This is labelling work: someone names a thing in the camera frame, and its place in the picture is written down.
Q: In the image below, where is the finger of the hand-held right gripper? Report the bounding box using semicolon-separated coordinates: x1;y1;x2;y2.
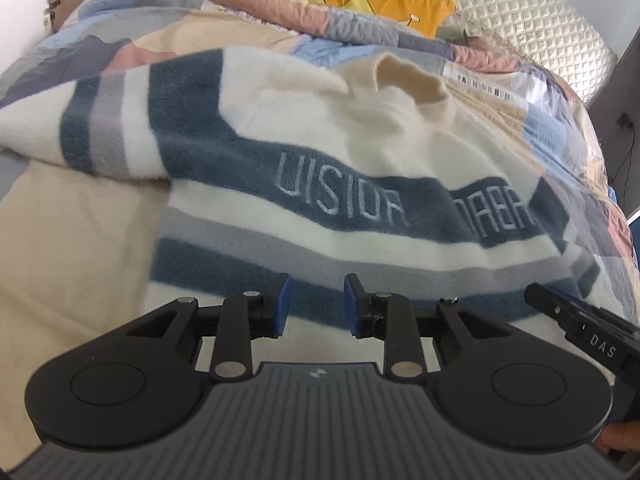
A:
524;282;577;333

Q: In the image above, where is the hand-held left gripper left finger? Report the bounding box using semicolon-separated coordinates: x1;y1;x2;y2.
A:
125;273;293;382

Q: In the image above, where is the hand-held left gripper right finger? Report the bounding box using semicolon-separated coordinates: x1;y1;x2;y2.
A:
344;273;517;382

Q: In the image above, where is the cream blue striped sweater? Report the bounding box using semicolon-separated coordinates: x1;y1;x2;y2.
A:
0;47;601;332

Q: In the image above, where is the person's right hand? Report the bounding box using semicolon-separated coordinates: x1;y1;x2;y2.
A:
596;422;640;456

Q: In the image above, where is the patchwork quilt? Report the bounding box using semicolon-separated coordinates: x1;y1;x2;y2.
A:
0;0;640;461

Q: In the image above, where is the cream quilted headboard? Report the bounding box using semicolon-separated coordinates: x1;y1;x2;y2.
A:
390;0;619;107

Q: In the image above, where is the cardboard box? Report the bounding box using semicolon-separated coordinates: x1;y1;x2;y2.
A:
44;0;97;34

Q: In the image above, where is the black cable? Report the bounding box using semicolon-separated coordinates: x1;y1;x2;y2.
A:
607;127;634;187

